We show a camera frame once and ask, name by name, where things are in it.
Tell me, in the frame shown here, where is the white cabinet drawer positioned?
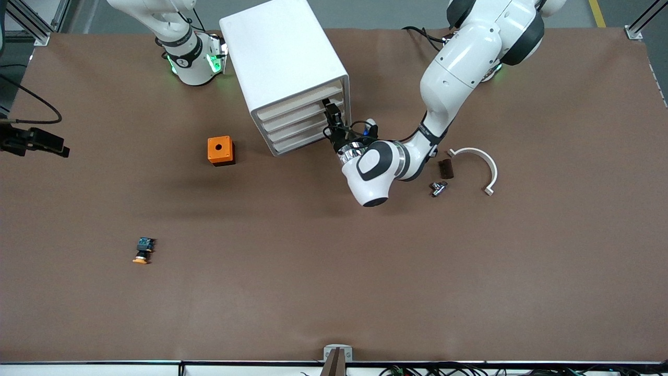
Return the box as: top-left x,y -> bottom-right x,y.
256,84 -> 345,121
259,96 -> 345,133
263,107 -> 347,143
268,119 -> 349,156

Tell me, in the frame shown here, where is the white drawer cabinet housing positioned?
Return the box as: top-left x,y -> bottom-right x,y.
219,0 -> 352,157

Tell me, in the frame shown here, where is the orange box with hole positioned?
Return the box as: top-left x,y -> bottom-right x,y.
207,136 -> 236,167

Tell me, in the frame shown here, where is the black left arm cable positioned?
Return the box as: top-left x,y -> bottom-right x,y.
334,120 -> 377,147

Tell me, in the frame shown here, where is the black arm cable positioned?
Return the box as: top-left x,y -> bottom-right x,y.
334,120 -> 377,147
0,73 -> 64,125

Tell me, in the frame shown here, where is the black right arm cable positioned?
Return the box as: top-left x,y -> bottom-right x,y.
0,73 -> 64,125

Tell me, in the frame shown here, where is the aluminium frame profile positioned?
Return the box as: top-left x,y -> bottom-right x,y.
625,0 -> 668,41
0,0 -> 71,46

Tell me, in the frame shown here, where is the white curved plastic bracket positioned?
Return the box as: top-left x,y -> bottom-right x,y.
447,147 -> 498,196

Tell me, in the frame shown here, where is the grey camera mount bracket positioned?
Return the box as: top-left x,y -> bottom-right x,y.
319,344 -> 354,376

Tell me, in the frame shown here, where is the white table edge rail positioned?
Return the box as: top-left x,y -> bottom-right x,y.
0,360 -> 668,376

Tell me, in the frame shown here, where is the black cable bundle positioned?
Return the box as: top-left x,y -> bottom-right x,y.
378,363 -> 668,376

